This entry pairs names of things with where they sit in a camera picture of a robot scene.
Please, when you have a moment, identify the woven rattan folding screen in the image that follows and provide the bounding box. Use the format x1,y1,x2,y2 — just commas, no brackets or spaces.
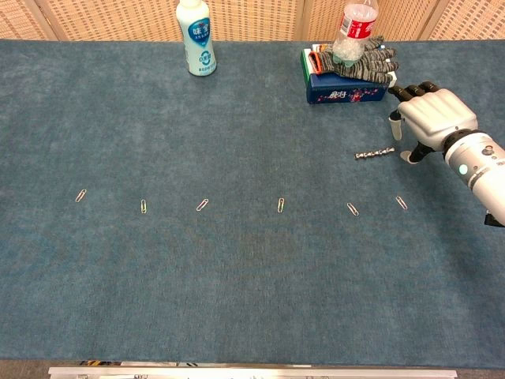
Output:
0,0,505,43

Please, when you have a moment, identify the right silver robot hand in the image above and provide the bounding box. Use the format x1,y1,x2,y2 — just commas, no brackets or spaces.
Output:
387,81,479,163

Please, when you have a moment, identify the metal magnetic bar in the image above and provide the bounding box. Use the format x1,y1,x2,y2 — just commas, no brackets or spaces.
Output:
353,146,396,160

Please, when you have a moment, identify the dark blue carton box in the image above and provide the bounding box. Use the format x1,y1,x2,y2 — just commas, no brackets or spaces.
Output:
306,72,390,105

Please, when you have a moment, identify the white yogurt drink bottle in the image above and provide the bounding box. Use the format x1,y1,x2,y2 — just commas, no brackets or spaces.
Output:
174,0,219,77

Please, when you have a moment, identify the clear bottle with red label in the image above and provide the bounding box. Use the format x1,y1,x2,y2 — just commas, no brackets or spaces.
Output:
331,0,380,66

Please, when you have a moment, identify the grey striped knit glove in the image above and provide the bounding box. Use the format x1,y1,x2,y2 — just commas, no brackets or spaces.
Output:
307,36,399,84

